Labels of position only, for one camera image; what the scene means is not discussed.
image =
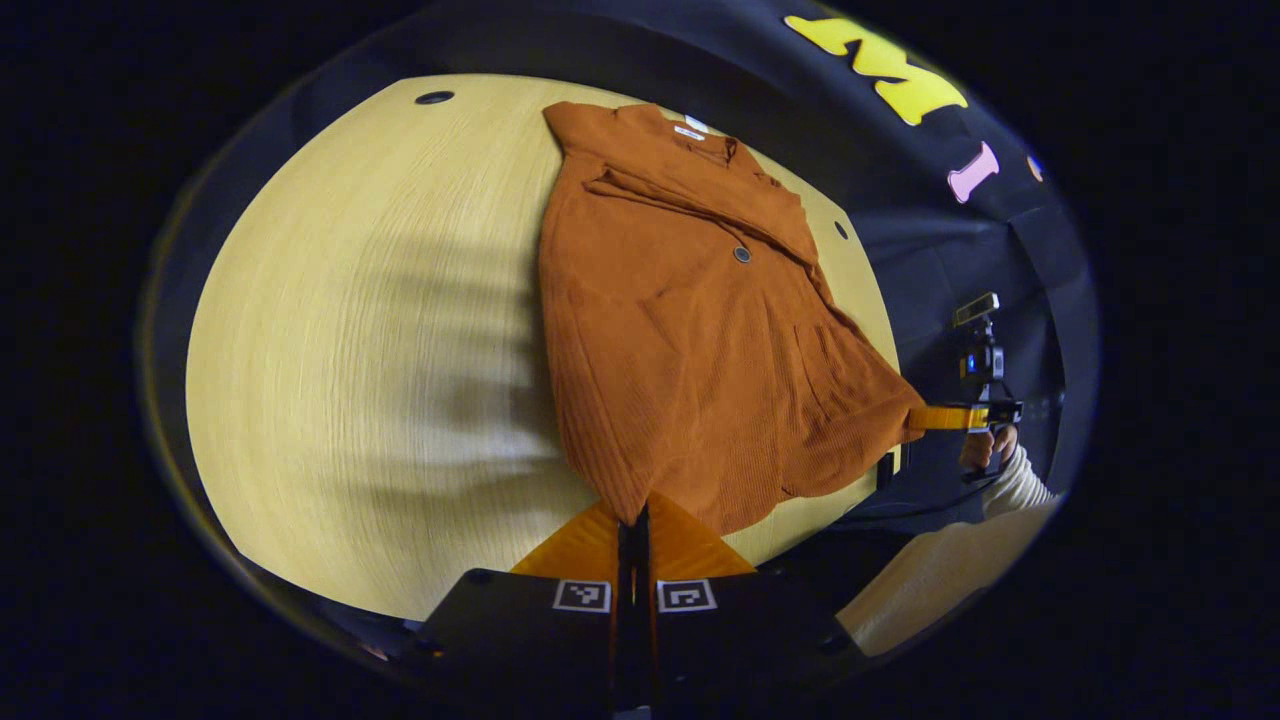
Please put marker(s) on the orange button-up shirt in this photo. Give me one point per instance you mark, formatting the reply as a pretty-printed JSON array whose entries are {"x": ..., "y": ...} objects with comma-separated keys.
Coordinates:
[{"x": 680, "y": 380}]

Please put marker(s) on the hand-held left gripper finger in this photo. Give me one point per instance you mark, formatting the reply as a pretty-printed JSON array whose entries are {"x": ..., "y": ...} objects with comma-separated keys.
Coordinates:
[
  {"x": 646, "y": 640},
  {"x": 622, "y": 640}
]

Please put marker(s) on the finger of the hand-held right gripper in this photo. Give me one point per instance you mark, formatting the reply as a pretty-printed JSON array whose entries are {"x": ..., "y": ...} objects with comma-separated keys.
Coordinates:
[{"x": 945, "y": 417}]

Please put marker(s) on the black backdrop cloth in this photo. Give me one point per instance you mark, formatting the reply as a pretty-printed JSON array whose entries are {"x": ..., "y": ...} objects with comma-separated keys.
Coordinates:
[{"x": 760, "y": 60}]

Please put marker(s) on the person's cream sweater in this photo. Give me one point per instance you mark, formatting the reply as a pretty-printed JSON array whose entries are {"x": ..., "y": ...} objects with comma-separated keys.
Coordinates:
[{"x": 940, "y": 580}]

